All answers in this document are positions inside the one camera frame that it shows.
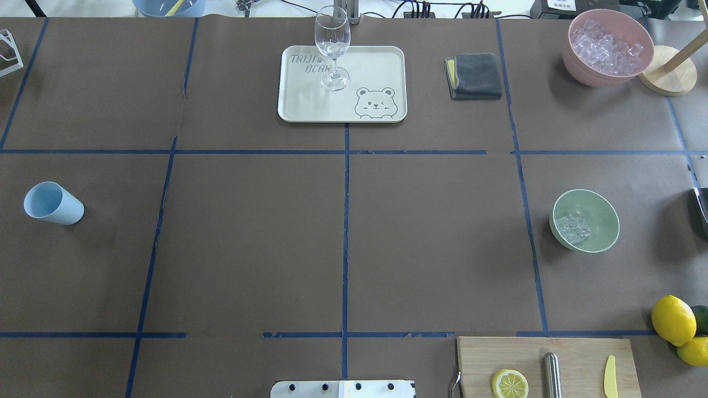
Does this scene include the yellow plastic knife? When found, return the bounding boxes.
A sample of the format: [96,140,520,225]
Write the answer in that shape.
[603,355,618,398]

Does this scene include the clear wine glass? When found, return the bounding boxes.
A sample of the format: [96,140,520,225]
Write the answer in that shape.
[314,5,351,91]

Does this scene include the grey folded cloth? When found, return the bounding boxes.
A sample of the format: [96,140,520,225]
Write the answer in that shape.
[444,53,502,101]

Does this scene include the wooden cutting board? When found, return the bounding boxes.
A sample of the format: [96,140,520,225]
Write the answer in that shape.
[457,337,642,397]

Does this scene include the metal ice scoop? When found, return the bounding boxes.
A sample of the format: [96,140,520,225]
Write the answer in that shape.
[692,188,707,237]

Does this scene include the wooden stand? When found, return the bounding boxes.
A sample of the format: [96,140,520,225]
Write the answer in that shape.
[639,29,707,96]

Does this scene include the cream bear tray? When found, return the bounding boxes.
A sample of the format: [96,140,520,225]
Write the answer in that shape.
[278,45,408,123]

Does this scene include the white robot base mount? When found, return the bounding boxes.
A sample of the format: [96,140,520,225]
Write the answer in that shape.
[270,380,417,397]

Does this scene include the yellow lemon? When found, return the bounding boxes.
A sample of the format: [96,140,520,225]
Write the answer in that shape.
[650,295,697,347]
[676,337,708,367]

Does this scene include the blue bowl with fork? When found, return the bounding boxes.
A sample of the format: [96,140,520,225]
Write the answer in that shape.
[132,0,206,18]

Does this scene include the ice cubes in green bowl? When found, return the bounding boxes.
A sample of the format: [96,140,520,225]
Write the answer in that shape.
[554,214,592,244]

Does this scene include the green bowl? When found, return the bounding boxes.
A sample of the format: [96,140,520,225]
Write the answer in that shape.
[549,188,620,254]

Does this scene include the green lime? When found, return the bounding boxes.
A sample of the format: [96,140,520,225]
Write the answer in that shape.
[690,305,708,336]

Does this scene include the light blue plastic cup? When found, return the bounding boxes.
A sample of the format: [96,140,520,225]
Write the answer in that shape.
[23,181,85,225]

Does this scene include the lemon half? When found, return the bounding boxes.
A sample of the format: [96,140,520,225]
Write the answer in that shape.
[491,369,529,398]

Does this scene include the pink bowl with ice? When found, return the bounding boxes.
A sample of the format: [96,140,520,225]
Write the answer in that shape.
[563,8,654,87]

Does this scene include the white wire cup rack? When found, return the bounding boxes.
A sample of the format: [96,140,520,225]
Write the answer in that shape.
[1,29,24,77]

